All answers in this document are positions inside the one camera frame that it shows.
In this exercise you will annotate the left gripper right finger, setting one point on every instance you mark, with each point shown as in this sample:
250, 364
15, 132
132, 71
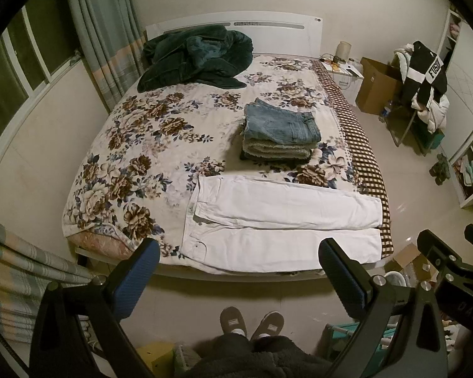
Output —
417, 348

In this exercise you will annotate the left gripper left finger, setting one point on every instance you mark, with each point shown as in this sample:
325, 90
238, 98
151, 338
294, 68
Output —
59, 347

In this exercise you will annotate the white pants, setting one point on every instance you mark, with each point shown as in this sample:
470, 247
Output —
243, 224

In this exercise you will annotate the small open cardboard box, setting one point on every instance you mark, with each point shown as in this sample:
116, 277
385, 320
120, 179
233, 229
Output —
413, 264

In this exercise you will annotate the dark slippers pair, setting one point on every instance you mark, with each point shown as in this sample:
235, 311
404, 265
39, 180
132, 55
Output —
440, 170

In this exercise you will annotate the teal basket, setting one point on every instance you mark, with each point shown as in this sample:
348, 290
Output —
339, 336

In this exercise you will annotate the checkered brown bed sheet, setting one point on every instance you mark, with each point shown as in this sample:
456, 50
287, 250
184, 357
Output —
368, 177

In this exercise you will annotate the yellow box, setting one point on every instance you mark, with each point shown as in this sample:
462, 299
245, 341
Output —
159, 356

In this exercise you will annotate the white puffer jacket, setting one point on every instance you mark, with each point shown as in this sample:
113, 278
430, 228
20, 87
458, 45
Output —
433, 114

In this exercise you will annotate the chair with clothes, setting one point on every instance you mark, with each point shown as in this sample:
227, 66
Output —
406, 128

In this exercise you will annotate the folded black garment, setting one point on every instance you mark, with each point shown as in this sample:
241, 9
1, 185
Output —
285, 160

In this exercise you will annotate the right grey slipper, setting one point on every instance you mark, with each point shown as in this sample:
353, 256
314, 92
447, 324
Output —
270, 326

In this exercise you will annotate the grey slipper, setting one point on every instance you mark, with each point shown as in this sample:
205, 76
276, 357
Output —
232, 322
270, 326

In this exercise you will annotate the black white sweater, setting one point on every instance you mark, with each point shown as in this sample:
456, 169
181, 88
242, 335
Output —
423, 74

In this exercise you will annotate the brown cardboard box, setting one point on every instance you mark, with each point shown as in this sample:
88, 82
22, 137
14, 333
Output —
381, 84

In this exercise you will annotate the person's dark trousers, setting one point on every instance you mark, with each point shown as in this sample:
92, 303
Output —
234, 355

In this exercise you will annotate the left grey slipper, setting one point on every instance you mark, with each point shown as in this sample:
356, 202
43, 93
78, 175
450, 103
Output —
232, 322

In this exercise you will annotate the floral bed blanket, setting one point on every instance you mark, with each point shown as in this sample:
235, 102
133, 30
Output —
139, 174

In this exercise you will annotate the white wardrobe shelf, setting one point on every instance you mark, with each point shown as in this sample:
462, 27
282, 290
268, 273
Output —
456, 51

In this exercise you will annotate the white bedside table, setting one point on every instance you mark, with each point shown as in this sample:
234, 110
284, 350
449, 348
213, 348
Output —
347, 77

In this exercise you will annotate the folded grey fleece pants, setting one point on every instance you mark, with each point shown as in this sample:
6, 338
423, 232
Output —
265, 148

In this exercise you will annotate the folded blue jeans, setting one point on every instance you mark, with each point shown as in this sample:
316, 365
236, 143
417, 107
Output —
265, 122

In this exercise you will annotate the beige table lamp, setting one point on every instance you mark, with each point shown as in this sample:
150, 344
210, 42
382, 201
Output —
342, 51

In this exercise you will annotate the dark green fleece blanket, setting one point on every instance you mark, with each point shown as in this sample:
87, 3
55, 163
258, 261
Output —
212, 55

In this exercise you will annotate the green striped curtain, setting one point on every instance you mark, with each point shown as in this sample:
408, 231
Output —
112, 43

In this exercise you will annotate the window frame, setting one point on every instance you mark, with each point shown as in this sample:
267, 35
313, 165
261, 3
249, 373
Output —
37, 48

